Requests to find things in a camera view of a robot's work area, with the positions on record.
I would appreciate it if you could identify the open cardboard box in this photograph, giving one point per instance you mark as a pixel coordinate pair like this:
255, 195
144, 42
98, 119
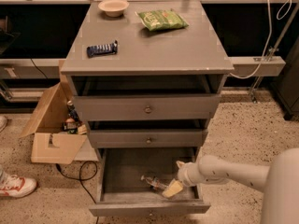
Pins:
51, 144

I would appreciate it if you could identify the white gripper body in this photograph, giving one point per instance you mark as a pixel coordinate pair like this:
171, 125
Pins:
187, 174

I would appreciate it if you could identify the green chip bag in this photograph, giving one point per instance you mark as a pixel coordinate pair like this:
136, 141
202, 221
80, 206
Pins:
158, 20

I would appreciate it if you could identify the white and red sneaker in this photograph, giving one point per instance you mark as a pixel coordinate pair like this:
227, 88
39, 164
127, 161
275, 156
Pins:
16, 186

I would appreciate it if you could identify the grey open bottom drawer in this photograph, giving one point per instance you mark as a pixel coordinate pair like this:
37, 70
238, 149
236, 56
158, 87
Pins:
122, 192

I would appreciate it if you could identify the grey wooden drawer cabinet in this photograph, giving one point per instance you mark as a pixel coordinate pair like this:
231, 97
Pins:
189, 60

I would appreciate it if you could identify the grey middle drawer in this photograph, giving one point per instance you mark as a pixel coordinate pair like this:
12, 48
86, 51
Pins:
147, 138

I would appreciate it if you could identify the dark cabinet at right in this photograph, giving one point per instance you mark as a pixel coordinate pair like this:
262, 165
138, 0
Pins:
286, 86

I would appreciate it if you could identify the clear plastic water bottle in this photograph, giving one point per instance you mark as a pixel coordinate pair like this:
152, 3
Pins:
154, 182

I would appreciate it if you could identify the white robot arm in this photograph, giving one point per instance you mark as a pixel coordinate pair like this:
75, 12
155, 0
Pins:
279, 182

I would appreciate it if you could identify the bottles inside cardboard box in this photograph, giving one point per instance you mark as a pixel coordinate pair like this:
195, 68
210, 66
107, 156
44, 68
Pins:
73, 124

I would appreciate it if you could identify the grey top drawer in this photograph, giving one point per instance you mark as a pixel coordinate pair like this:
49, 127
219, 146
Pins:
147, 107

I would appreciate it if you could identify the dark blue snack bar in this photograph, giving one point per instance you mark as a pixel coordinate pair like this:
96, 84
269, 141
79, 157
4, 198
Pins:
104, 49

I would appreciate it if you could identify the beige paper bowl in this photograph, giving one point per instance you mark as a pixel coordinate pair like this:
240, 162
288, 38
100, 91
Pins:
113, 8

